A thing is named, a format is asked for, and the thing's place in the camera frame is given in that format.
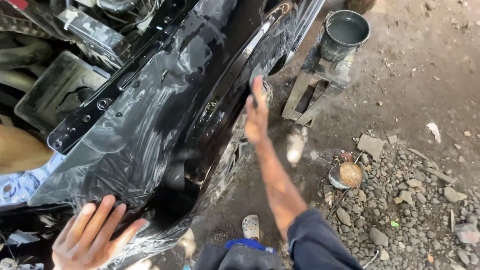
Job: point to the person's right hand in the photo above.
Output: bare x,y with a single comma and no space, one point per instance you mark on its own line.
257,122

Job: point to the person's left hand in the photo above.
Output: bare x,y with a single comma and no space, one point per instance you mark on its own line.
82,243

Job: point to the person's right fingers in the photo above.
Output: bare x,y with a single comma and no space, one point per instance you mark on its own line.
258,93

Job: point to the dark sandpaper piece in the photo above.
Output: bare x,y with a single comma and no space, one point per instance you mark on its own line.
254,101

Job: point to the grey wooden stand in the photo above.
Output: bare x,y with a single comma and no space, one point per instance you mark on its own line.
318,80

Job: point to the car wheel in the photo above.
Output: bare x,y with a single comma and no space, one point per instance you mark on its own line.
240,153

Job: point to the grey bucket of water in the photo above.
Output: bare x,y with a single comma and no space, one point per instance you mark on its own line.
343,35

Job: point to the black car fender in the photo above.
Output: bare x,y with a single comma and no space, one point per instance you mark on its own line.
150,123

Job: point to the round rusty tin can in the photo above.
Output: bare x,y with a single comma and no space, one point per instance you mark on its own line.
348,175

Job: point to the flat grey stone slab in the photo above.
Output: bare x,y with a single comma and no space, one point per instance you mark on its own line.
370,145

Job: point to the person's beige clog shoe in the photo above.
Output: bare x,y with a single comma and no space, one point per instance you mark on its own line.
250,227

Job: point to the person's dark blue sleeve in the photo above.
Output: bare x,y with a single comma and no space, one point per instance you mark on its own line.
318,243

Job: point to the person's dark grey shorts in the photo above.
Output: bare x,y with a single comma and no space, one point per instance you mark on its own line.
240,258

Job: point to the grey engine fuse box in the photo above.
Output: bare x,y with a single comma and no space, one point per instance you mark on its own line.
93,33

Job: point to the white paper scrap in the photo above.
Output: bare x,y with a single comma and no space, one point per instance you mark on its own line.
435,132

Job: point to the green plastic scrap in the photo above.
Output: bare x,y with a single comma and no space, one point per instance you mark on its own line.
394,224

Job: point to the heap of grey gravel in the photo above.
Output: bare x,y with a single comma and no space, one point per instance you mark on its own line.
408,221

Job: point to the black plastic engine tray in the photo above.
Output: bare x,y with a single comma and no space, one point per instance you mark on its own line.
56,90

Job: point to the tan cardboard piece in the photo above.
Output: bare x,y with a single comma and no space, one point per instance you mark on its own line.
22,150

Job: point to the pinkish stone chunk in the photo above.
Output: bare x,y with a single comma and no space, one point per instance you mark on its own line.
468,233

